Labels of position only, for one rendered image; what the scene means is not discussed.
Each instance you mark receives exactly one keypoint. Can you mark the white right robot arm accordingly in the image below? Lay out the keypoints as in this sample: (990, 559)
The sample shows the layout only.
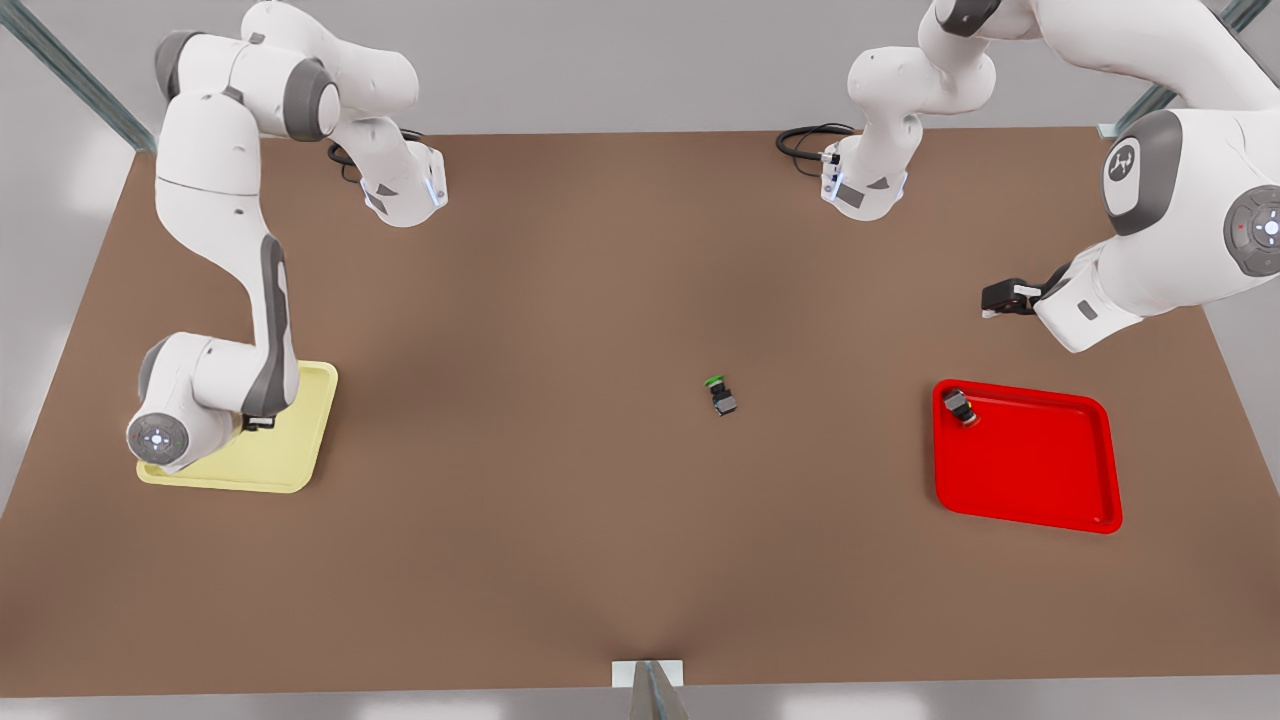
(210, 170)

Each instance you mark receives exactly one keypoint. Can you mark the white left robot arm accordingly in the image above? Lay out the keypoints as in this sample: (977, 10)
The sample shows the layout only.
(1180, 190)

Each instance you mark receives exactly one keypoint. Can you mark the pale yellow tray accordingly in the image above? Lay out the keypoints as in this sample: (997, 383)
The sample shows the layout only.
(268, 448)

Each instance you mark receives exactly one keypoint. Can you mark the red tray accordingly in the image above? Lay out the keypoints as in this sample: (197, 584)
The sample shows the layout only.
(1030, 460)

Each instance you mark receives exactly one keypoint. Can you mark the red push-button switch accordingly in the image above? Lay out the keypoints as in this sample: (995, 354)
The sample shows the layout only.
(959, 404)

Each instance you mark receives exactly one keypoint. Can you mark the silver frame post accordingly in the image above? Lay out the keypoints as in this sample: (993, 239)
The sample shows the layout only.
(650, 688)
(75, 70)
(1175, 70)

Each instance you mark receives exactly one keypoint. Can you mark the green push-button switch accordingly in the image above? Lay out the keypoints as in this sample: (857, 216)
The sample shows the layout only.
(722, 395)

